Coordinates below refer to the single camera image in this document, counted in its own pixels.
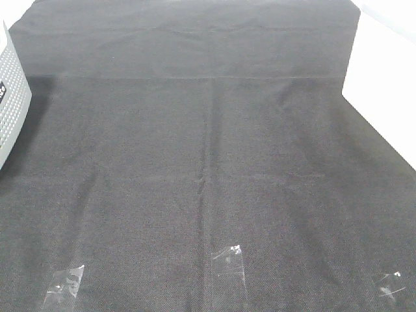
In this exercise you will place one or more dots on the black table cloth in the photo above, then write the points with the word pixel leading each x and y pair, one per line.
pixel 160 132

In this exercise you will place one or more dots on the middle clear tape strip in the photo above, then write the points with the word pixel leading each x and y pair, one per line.
pixel 227 267

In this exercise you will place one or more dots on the clear tape strip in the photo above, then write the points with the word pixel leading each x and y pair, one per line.
pixel 227 267
pixel 389 285
pixel 62 291

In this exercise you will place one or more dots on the left clear tape strip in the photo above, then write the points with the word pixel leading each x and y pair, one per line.
pixel 62 291

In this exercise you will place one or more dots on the grey perforated basket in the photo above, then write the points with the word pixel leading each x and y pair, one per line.
pixel 15 94

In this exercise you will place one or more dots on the right clear tape strip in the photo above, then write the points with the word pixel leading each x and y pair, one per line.
pixel 389 285

